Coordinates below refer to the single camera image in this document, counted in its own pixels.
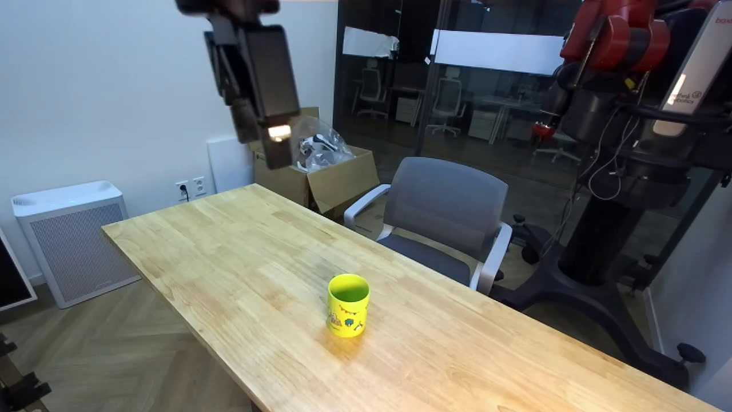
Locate open cardboard box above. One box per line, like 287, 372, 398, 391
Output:
250, 106, 382, 217

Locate red black pedestal robot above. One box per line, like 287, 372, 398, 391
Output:
488, 0, 732, 393

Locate white wall outlet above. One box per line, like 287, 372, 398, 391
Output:
172, 173, 213, 203

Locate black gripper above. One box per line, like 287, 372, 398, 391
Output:
231, 23, 302, 172

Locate white air purifier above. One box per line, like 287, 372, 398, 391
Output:
10, 179, 145, 311

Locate yellow green mug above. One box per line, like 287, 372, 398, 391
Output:
326, 272, 374, 341

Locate white wall panel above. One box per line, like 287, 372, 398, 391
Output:
205, 133, 258, 195

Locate office chair behind glass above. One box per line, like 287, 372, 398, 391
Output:
424, 74, 470, 145
352, 56, 395, 121

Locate grey office chair white arms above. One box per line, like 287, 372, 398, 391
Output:
341, 155, 515, 298

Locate frosted glass strip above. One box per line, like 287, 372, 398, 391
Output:
428, 28, 568, 78
341, 24, 400, 61

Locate black monitor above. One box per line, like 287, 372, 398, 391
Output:
0, 230, 40, 314

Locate clear plastic bag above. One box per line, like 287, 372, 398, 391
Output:
290, 129, 358, 173

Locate black tripod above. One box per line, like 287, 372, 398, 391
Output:
0, 332, 54, 412

